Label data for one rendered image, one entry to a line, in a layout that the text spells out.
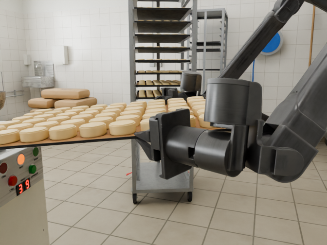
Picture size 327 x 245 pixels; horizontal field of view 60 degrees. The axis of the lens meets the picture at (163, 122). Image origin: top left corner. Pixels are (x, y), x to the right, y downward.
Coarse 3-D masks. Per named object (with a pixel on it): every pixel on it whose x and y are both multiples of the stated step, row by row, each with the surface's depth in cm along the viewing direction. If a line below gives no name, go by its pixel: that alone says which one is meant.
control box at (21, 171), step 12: (0, 156) 84; (12, 156) 86; (24, 156) 92; (36, 156) 98; (12, 168) 86; (24, 168) 92; (36, 168) 99; (0, 180) 81; (24, 180) 92; (36, 180) 99; (0, 192) 82; (12, 192) 86; (0, 204) 82
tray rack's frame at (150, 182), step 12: (132, 0) 251; (144, 168) 268; (156, 168) 268; (144, 180) 240; (156, 180) 240; (168, 180) 240; (180, 180) 240; (144, 192) 222; (156, 192) 223; (192, 192) 231
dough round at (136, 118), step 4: (120, 116) 61; (124, 116) 60; (128, 116) 60; (132, 116) 59; (136, 116) 59; (116, 120) 59; (120, 120) 57; (132, 120) 57; (136, 120) 58; (136, 124) 58
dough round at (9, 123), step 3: (15, 120) 68; (18, 120) 68; (0, 123) 65; (3, 123) 64; (6, 123) 64; (9, 123) 64; (12, 123) 65; (15, 123) 65; (18, 123) 66; (6, 126) 64; (6, 129) 64
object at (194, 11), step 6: (192, 12) 201; (192, 18) 201; (192, 24) 201; (192, 30) 202; (192, 42) 203; (192, 48) 203; (192, 54) 204; (192, 60) 205; (192, 66) 206; (192, 168) 221; (192, 174) 222; (192, 180) 223; (192, 186) 224
